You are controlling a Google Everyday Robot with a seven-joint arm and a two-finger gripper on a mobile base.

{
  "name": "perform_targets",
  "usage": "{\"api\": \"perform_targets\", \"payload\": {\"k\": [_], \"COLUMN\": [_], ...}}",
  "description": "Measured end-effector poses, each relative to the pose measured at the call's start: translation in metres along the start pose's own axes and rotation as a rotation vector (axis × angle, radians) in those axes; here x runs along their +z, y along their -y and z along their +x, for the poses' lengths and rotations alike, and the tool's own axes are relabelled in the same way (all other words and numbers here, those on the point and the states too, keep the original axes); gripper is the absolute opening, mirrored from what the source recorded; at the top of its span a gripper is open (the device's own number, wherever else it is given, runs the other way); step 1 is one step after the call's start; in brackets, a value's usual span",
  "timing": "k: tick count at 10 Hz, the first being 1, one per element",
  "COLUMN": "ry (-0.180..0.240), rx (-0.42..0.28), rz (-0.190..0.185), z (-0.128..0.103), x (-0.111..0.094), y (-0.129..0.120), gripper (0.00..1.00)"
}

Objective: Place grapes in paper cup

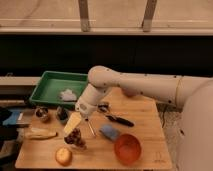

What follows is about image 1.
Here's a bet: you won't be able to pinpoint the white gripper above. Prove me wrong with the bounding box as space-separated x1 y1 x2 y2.
63 84 110 137

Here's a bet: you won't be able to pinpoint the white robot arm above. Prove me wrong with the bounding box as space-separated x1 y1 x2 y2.
75 66 213 171

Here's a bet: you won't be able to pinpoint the small metal cup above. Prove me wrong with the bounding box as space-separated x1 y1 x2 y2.
35 107 50 122

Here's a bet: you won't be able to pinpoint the dark grape bunch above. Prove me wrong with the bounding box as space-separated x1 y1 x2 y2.
64 128 86 148

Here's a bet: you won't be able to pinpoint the white crumpled item in tray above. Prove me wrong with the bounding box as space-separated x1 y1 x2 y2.
60 89 77 102

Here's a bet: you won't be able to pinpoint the round bread roll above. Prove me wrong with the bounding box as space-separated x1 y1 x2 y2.
55 147 72 166

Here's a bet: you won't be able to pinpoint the wooden board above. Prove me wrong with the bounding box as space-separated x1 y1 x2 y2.
15 88 172 170

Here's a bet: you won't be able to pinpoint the yellow banana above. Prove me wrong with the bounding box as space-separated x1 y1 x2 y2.
25 128 57 140

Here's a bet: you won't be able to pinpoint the green plastic tray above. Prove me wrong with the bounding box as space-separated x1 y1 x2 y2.
29 71 87 109

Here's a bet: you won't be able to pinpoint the orange plastic bowl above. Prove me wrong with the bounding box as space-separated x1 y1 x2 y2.
114 134 142 166

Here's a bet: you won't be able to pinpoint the blue box at left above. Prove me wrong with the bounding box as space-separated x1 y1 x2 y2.
3 109 31 126

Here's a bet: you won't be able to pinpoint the black handled tool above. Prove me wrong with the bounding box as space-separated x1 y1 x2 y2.
97 104 134 127

